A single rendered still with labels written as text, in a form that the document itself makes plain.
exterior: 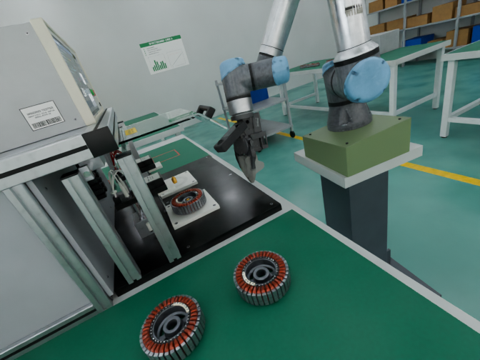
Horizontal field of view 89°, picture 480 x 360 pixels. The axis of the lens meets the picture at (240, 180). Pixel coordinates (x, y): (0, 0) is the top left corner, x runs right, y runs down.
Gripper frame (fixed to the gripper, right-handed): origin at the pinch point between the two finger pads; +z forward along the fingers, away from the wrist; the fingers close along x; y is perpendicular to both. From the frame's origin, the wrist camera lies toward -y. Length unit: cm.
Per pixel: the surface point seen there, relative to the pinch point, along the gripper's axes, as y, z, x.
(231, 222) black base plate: -12.8, 8.1, -5.4
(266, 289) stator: -22.2, 11.9, -29.3
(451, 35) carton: 623, -92, 114
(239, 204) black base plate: -6.0, 6.1, -0.5
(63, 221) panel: -47.9, -6.9, -4.1
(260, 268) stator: -19.1, 11.5, -24.2
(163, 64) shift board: 184, -172, 490
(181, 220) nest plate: -22.1, 6.4, 7.6
